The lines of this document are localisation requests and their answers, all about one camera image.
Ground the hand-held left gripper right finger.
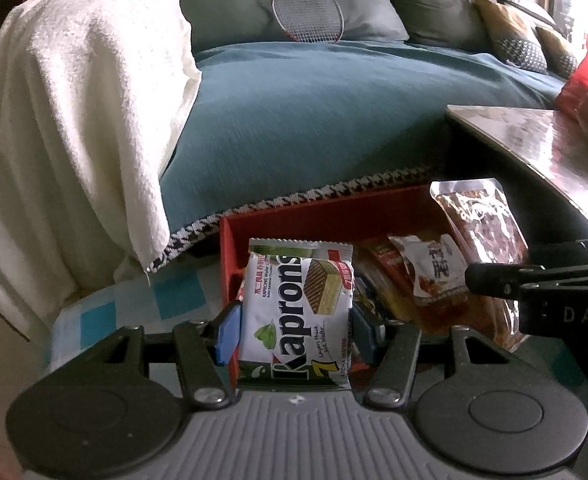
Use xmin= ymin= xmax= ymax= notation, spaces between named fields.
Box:
xmin=350 ymin=305 xmax=520 ymax=408

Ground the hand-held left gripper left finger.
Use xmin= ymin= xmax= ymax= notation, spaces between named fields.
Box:
xmin=86 ymin=301 xmax=243 ymax=408

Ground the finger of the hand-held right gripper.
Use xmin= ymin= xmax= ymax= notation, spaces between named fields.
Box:
xmin=465 ymin=239 xmax=588 ymax=301

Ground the clear brown snack packet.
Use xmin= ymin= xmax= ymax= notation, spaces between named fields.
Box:
xmin=429 ymin=178 xmax=531 ymax=352

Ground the brown white long snack packet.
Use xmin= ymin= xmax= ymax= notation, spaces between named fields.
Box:
xmin=388 ymin=232 xmax=471 ymax=307

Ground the white green wafer packet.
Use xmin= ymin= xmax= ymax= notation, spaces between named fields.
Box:
xmin=237 ymin=238 xmax=357 ymax=392

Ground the red cardboard box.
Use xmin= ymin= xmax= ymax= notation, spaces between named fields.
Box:
xmin=219 ymin=183 xmax=530 ymax=391

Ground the dark glossy table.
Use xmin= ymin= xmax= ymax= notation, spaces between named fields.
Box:
xmin=446 ymin=104 xmax=588 ymax=241

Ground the teal sofa cover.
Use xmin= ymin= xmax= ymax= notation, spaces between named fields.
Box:
xmin=149 ymin=40 xmax=565 ymax=271

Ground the small patterned cushion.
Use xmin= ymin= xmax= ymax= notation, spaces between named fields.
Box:
xmin=536 ymin=25 xmax=580 ymax=79

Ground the patterned brown cushion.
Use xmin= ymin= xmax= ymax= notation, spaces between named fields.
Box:
xmin=474 ymin=0 xmax=550 ymax=75

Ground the white towel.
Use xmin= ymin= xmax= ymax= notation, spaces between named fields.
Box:
xmin=0 ymin=0 xmax=203 ymax=341

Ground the large grey cushion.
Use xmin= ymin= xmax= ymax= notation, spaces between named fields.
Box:
xmin=174 ymin=0 xmax=409 ymax=54

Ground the badminton racket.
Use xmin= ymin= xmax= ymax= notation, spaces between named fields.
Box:
xmin=271 ymin=0 xmax=345 ymax=44

